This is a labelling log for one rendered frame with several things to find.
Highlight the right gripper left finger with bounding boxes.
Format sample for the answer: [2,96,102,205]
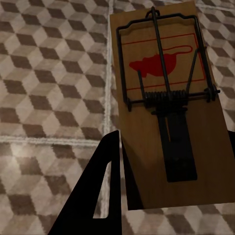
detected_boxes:
[48,130,122,235]

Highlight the mousetrap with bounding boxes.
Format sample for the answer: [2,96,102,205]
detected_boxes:
[109,0,235,211]

